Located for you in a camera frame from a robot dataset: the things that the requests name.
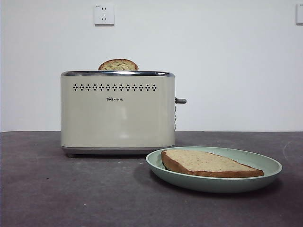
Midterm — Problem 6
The square brown-crust bread slice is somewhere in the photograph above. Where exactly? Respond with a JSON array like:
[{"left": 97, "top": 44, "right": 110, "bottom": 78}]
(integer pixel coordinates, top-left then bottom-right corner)
[{"left": 160, "top": 149, "right": 264, "bottom": 178}]

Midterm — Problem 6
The pale green round plate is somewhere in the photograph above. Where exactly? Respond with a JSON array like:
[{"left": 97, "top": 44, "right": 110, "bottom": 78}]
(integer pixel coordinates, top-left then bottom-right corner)
[{"left": 145, "top": 146, "right": 283, "bottom": 194}]

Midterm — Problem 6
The cream two-slot toaster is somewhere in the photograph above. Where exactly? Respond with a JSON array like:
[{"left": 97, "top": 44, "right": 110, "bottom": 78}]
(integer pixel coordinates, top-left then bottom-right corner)
[{"left": 60, "top": 70, "right": 176, "bottom": 158}]

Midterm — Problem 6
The round-topped bread slice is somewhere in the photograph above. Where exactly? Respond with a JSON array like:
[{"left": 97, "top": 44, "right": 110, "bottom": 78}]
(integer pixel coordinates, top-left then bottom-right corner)
[{"left": 98, "top": 59, "right": 139, "bottom": 71}]

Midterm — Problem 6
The white wall power socket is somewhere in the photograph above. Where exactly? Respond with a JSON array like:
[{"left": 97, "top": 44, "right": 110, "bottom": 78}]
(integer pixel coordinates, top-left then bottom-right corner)
[{"left": 94, "top": 3, "right": 115, "bottom": 26}]

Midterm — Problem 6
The white wall switch plate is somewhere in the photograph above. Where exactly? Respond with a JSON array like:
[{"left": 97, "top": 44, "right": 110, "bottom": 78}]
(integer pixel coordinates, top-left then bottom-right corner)
[{"left": 295, "top": 3, "right": 303, "bottom": 25}]

